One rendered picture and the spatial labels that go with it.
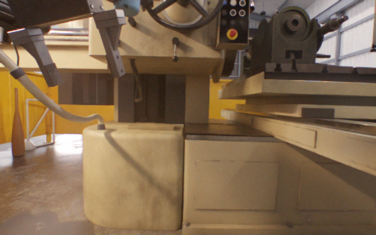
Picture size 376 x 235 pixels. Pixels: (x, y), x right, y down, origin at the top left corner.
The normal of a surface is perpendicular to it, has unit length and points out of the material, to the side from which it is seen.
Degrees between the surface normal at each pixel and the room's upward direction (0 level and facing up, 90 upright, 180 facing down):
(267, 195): 90
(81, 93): 90
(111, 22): 113
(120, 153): 90
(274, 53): 90
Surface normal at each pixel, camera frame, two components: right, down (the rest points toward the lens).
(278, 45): 0.00, 0.07
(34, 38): 0.98, -0.09
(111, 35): -0.10, 0.46
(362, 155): -1.00, -0.03
